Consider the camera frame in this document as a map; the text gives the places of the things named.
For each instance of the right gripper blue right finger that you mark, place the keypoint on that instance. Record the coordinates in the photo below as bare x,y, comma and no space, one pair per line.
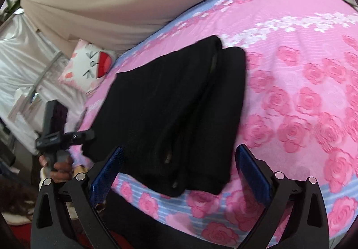
256,173

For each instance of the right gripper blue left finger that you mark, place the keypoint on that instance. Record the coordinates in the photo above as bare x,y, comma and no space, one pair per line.
102,175

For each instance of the black pants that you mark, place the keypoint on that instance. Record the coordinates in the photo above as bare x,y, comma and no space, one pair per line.
175,119

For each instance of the person's left hand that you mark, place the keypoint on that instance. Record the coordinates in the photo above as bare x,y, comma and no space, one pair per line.
63,170

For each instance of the white satin cloth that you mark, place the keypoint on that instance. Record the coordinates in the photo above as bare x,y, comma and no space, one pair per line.
30,69

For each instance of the white cat face pillow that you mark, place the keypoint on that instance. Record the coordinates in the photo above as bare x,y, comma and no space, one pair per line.
87,67

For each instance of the pink floral bed sheet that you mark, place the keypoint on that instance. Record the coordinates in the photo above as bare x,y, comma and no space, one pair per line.
300,115

